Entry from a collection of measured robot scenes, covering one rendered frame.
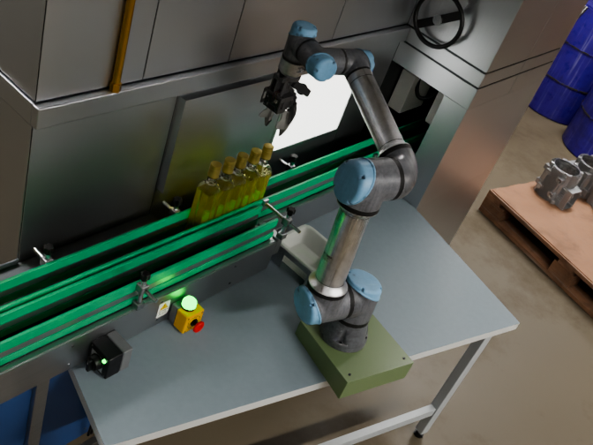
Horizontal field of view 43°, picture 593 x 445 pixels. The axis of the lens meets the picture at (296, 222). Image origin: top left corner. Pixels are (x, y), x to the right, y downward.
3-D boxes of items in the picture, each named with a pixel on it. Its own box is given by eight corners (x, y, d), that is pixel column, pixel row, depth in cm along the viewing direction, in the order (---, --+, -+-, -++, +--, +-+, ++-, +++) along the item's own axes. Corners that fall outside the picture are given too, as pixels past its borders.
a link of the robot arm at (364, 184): (347, 328, 221) (410, 171, 192) (304, 336, 213) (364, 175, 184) (326, 300, 229) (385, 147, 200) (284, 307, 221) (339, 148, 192)
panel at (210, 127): (333, 127, 298) (363, 50, 278) (338, 131, 297) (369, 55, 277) (156, 188, 235) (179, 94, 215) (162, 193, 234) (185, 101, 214)
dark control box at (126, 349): (110, 349, 211) (115, 328, 206) (128, 368, 208) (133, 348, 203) (86, 361, 205) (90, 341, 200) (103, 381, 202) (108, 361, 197)
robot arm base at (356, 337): (374, 348, 233) (385, 324, 228) (334, 356, 225) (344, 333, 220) (349, 314, 243) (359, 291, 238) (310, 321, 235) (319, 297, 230)
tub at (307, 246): (299, 240, 274) (307, 222, 269) (345, 278, 265) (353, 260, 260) (267, 256, 262) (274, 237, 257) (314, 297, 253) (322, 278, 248)
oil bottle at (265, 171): (245, 206, 259) (262, 155, 246) (257, 215, 257) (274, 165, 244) (235, 211, 255) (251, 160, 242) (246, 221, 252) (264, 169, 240)
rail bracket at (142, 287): (139, 301, 211) (148, 267, 203) (156, 319, 208) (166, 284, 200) (128, 307, 208) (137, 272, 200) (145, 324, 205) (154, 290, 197)
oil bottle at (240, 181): (221, 215, 250) (237, 164, 238) (233, 226, 248) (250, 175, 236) (209, 221, 246) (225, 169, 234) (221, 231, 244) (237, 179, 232)
